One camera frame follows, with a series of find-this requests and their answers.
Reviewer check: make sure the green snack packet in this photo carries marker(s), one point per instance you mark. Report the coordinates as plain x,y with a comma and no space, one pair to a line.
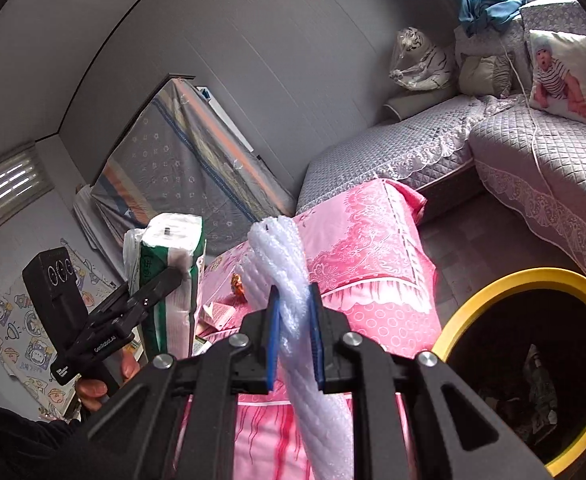
540,385

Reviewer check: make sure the grey bolster pillow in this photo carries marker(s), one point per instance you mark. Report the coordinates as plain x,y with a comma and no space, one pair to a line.
413,105

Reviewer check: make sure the window blind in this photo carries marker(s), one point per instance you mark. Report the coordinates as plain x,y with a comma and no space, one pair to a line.
8,190

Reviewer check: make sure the baby print pillow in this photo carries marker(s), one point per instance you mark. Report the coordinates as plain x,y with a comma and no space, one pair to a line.
558,80

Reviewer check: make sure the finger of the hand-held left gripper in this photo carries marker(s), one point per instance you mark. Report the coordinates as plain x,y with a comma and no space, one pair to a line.
143,295

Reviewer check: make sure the small orange snack wrapper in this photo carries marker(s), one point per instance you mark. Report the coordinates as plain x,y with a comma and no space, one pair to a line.
237,287

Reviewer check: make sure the tiger plush in plastic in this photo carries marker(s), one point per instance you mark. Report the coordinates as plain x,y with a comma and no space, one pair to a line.
423,60

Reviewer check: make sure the beige grey pillow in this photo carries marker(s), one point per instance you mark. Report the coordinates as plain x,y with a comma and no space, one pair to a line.
483,75

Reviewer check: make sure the pink paper carton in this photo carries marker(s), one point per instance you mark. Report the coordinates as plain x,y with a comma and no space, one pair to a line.
220,315

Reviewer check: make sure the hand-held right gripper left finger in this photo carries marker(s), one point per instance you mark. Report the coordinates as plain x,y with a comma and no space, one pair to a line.
272,340

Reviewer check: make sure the grey quilted cushion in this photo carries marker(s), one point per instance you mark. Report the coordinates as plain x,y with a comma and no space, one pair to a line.
488,42

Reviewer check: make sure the white foam net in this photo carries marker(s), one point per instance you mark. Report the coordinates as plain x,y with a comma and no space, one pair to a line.
283,260

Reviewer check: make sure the person's left forearm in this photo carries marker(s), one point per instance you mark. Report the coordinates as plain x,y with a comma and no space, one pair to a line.
13,440

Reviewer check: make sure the cartoon wall poster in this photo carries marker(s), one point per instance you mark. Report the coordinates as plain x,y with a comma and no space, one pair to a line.
18,340

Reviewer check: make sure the pink floral blanket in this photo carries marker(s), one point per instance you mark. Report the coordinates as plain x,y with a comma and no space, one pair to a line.
373,270

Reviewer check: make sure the yellow rimmed trash bin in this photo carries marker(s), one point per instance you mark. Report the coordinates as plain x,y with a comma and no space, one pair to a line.
523,277

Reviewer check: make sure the striped floral sheet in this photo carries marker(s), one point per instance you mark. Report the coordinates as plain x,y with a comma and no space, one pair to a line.
173,160

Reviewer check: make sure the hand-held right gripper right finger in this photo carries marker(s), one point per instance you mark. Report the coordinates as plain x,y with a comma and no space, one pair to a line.
317,340

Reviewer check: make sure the grey quilted sofa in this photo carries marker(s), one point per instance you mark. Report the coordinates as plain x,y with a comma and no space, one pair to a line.
548,160

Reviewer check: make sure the white hanging cloth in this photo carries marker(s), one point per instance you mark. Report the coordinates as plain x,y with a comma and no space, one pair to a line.
90,220

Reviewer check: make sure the person's left hand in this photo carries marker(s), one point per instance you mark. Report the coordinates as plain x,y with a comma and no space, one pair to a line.
90,392

